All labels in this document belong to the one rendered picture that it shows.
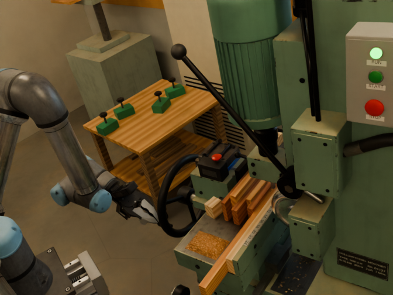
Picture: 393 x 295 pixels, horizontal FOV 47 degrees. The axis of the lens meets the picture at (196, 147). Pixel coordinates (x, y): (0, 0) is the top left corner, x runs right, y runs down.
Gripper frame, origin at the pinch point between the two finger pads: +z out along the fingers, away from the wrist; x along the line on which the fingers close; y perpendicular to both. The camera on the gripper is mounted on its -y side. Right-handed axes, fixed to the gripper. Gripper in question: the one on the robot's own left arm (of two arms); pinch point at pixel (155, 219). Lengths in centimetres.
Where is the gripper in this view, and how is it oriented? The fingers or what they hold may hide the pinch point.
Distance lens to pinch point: 152.9
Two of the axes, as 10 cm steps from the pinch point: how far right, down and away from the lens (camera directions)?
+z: 7.9, 5.7, -2.2
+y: -2.1, 5.9, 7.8
